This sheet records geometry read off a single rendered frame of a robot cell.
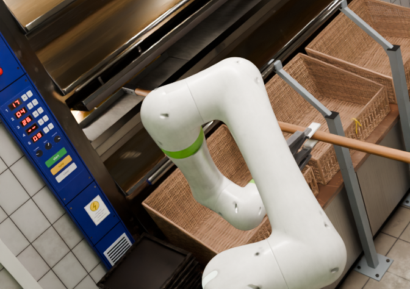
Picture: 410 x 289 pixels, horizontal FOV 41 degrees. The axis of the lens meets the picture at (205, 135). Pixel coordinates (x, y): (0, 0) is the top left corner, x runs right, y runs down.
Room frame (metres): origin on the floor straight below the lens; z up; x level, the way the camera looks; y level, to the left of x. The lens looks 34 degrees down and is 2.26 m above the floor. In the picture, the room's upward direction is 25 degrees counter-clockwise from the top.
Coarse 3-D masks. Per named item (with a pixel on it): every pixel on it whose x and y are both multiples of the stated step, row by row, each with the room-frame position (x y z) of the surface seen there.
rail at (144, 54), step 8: (216, 0) 2.09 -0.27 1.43; (200, 8) 2.05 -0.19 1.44; (192, 16) 2.01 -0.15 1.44; (184, 24) 1.99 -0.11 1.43; (168, 32) 1.96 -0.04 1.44; (176, 32) 1.96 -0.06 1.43; (160, 40) 1.92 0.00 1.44; (152, 48) 1.90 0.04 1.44; (144, 56) 1.87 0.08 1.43; (128, 64) 1.84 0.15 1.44; (136, 64) 1.85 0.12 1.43; (120, 72) 1.81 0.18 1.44; (112, 80) 1.79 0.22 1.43; (96, 88) 1.77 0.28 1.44; (104, 88) 1.77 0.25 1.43; (88, 96) 1.74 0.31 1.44; (96, 96) 1.75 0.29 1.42
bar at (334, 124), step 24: (336, 0) 2.16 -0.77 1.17; (312, 24) 2.04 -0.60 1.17; (360, 24) 2.07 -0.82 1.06; (288, 48) 1.94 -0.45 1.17; (384, 48) 1.98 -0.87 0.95; (264, 72) 1.85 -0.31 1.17; (312, 96) 1.78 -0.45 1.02; (408, 96) 1.95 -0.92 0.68; (216, 120) 1.69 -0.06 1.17; (336, 120) 1.69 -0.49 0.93; (408, 120) 1.93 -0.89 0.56; (408, 144) 1.95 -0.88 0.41; (168, 168) 1.55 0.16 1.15; (360, 216) 1.68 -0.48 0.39; (360, 264) 1.74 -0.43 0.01; (384, 264) 1.68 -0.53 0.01
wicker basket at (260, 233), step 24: (216, 144) 2.06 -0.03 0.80; (240, 168) 2.04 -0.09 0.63; (168, 192) 1.88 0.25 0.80; (312, 192) 1.71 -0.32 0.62; (168, 216) 1.83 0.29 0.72; (192, 216) 1.86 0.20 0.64; (216, 216) 1.85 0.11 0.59; (264, 216) 1.72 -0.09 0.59; (192, 240) 1.60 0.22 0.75; (216, 240) 1.71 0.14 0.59; (240, 240) 1.65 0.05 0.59
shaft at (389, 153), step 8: (136, 88) 2.10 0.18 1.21; (280, 128) 1.43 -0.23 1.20; (288, 128) 1.40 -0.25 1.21; (296, 128) 1.38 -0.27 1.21; (304, 128) 1.36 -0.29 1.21; (312, 136) 1.32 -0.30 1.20; (320, 136) 1.30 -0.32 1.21; (328, 136) 1.28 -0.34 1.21; (336, 136) 1.26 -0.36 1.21; (336, 144) 1.25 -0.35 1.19; (344, 144) 1.23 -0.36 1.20; (352, 144) 1.21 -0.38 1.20; (360, 144) 1.19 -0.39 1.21; (368, 144) 1.17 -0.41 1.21; (376, 144) 1.16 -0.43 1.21; (368, 152) 1.16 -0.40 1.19; (376, 152) 1.14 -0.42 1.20; (384, 152) 1.12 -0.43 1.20; (392, 152) 1.10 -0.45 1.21; (400, 152) 1.09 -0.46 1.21; (408, 152) 1.08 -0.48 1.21; (400, 160) 1.08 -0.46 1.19; (408, 160) 1.06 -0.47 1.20
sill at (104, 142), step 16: (272, 0) 2.43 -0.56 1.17; (256, 16) 2.37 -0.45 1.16; (224, 32) 2.32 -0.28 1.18; (240, 32) 2.30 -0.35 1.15; (208, 48) 2.23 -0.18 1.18; (224, 48) 2.24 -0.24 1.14; (192, 64) 2.15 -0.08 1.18; (176, 80) 2.08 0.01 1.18; (128, 112) 2.00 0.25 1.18; (112, 128) 1.93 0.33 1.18; (128, 128) 1.92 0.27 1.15; (96, 144) 1.86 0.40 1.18; (112, 144) 1.87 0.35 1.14
